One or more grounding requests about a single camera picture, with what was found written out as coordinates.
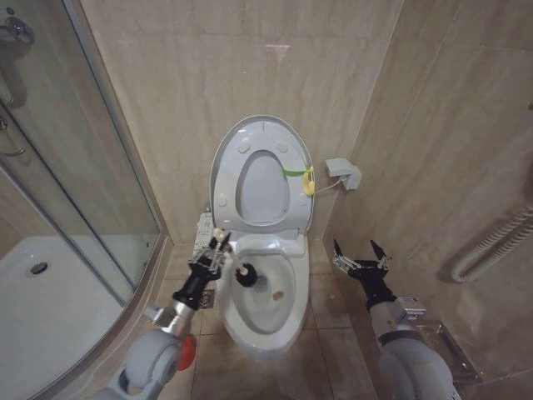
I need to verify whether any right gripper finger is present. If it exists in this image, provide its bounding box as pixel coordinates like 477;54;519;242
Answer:
332;237;361;273
370;237;394;270

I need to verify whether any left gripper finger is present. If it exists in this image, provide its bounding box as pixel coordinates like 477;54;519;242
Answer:
210;230;233;274
189;233;222;267

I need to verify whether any toilet brush with black head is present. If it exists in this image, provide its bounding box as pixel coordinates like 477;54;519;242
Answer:
211;227;270;289

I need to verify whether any white toilet seat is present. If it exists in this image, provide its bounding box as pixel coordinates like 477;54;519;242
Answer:
213;119;312;235

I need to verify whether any white toilet bowl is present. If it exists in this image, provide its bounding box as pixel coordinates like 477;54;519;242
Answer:
217;232;310;362

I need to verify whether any clear plastic box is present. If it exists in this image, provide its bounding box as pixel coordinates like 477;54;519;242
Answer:
415;319;485;383

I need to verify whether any white shower tray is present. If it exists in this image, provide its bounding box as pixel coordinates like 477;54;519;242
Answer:
0;234;162;400

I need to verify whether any chrome shower faucet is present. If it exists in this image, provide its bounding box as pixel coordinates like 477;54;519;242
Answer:
0;7;37;110

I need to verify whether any thin white cable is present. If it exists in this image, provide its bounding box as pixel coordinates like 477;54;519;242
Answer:
313;177;347;196

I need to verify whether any yellow ring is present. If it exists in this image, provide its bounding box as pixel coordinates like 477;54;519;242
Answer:
302;165;317;198

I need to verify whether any grey wall box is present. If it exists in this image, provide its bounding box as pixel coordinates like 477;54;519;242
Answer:
324;157;363;193

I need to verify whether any green strap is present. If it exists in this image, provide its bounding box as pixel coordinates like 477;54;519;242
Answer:
281;165;314;178

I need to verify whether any white corrugated hose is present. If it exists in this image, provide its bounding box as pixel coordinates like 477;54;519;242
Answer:
436;202;533;285

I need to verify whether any glass shower enclosure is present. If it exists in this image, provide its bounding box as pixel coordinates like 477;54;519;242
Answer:
0;0;168;308

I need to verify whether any chrome shower door handle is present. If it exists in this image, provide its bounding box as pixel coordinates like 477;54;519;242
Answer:
0;102;28;158

